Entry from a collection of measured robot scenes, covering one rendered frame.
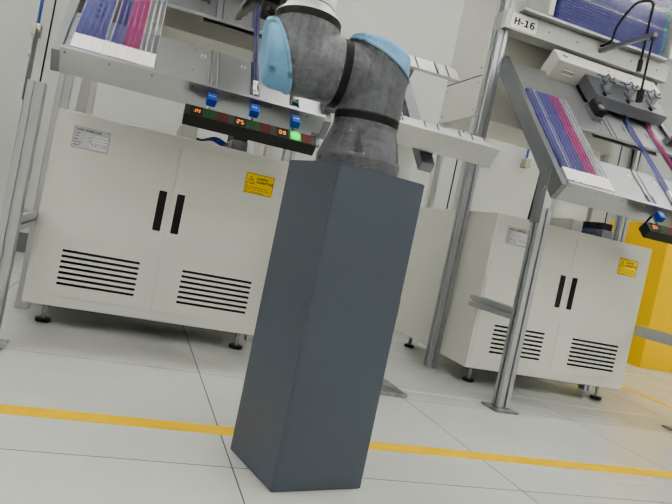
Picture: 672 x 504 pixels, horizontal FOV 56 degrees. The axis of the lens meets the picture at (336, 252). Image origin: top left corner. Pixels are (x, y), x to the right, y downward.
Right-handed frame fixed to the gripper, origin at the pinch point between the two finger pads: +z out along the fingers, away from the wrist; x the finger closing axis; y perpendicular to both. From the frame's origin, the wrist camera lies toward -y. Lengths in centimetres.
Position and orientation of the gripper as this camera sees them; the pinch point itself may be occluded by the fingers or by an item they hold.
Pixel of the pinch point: (261, 29)
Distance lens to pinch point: 189.2
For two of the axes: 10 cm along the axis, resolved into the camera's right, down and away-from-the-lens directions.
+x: -9.3, -1.8, -3.1
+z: -3.6, 4.3, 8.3
